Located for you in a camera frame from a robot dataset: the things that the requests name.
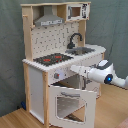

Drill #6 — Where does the white microwave door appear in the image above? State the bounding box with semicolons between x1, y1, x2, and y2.
67;3;90;21

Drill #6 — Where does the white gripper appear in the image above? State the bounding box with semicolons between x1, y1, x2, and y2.
70;65;91;77

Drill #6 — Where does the black toy faucet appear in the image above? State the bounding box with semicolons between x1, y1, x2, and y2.
67;32;83;50

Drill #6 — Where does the grey range hood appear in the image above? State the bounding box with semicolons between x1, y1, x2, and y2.
35;5;64;27

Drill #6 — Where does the white dishwasher door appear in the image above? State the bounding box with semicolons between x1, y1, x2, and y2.
81;54;103;98

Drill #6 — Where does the black toy stovetop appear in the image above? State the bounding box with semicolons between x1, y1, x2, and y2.
34;53;71;66

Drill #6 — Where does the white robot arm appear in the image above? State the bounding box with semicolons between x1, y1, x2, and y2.
70;60;128;90

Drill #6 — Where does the wooden toy kitchen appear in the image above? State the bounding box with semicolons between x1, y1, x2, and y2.
22;2;105;128

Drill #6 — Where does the grey toy sink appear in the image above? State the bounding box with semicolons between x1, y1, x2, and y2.
65;47;95;55

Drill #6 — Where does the white oven door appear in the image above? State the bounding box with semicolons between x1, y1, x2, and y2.
49;86;96;128

